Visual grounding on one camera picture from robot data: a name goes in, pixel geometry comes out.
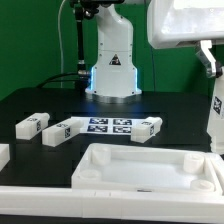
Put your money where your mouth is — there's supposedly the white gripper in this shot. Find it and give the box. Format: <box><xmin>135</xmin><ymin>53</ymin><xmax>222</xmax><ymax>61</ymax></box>
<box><xmin>147</xmin><ymin>0</ymin><xmax>224</xmax><ymax>78</ymax></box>

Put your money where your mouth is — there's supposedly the white desk tabletop tray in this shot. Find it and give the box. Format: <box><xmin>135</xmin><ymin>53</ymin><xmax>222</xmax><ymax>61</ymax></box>
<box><xmin>71</xmin><ymin>143</ymin><xmax>224</xmax><ymax>196</ymax></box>

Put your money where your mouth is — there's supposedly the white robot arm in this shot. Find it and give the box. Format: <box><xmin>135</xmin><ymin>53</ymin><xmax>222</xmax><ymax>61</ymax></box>
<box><xmin>70</xmin><ymin>0</ymin><xmax>224</xmax><ymax>103</ymax></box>

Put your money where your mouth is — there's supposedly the white sheet with markers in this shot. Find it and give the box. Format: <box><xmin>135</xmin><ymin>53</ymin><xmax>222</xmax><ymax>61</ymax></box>
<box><xmin>78</xmin><ymin>117</ymin><xmax>143</xmax><ymax>135</ymax></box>

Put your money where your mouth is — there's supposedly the white left side block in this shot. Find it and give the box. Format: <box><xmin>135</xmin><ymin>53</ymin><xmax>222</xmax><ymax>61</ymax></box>
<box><xmin>0</xmin><ymin>144</ymin><xmax>10</xmax><ymax>171</ymax></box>

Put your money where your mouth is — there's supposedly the black camera stand pole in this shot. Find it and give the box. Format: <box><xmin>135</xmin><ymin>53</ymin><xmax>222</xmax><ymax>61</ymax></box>
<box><xmin>70</xmin><ymin>0</ymin><xmax>99</xmax><ymax>90</ymax></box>

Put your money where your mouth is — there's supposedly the black cable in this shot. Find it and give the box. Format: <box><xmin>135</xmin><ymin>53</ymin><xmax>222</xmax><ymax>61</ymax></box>
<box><xmin>35</xmin><ymin>71</ymin><xmax>92</xmax><ymax>89</ymax></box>

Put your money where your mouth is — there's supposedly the white front rail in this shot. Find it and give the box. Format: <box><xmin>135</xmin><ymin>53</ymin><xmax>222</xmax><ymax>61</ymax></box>
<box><xmin>0</xmin><ymin>186</ymin><xmax>224</xmax><ymax>224</ymax></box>

